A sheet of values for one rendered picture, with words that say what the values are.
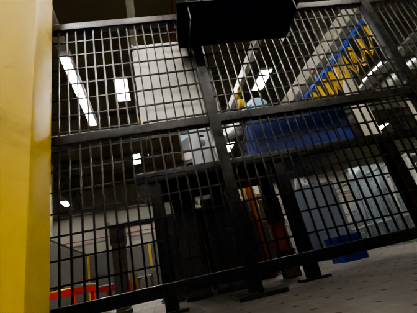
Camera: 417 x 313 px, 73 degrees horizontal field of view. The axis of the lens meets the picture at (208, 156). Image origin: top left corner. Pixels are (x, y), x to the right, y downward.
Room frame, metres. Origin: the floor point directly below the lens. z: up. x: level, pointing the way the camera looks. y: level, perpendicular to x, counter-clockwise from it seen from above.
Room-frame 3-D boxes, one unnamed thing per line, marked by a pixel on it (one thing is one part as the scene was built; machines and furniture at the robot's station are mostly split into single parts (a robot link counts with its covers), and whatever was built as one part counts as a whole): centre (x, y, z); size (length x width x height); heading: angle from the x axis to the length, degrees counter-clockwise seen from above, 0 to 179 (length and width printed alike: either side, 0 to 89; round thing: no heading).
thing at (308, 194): (1.67, -0.54, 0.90); 0.20 x 0.20 x 0.40; 14
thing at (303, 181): (1.67, -0.54, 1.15); 0.15 x 0.15 x 0.10
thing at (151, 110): (0.67, 0.05, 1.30); 0.23 x 0.02 x 0.31; 99
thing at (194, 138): (0.97, 0.00, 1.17); 0.12 x 0.01 x 0.34; 99
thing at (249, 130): (0.84, -0.29, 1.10); 0.30 x 0.17 x 0.13; 93
